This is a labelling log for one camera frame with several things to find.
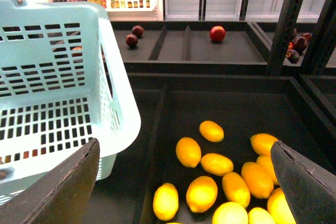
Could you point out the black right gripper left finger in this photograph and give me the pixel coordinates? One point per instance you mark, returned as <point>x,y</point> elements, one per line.
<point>60,196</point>

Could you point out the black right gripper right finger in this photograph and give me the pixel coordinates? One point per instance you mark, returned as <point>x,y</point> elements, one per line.
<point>309,189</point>

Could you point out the light blue plastic basket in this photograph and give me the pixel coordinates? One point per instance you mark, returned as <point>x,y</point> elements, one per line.
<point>63,82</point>

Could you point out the yellow lemon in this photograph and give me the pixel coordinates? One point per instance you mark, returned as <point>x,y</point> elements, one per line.
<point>259,216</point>
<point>235,189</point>
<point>201,194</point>
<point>257,180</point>
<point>165,202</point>
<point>278,208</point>
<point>216,164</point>
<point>211,131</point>
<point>230,212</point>
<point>262,143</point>
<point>188,152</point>
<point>265,161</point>

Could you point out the black lemon tray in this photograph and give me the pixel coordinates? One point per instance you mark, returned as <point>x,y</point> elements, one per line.
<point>173,106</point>

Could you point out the dark purple fruit pile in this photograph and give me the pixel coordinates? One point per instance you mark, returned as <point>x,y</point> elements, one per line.
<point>298,44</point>

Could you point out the dark red fruit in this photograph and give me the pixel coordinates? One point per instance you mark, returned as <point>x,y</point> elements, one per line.
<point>138,30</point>
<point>131,40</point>

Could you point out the black upper fruit tray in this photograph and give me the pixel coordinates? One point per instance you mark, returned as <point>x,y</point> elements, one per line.
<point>185,47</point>

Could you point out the red apple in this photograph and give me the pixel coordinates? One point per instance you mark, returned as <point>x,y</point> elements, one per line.
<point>217,34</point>

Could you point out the black perforated shelf post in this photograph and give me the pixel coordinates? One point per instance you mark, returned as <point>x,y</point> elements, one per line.
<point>283,34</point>

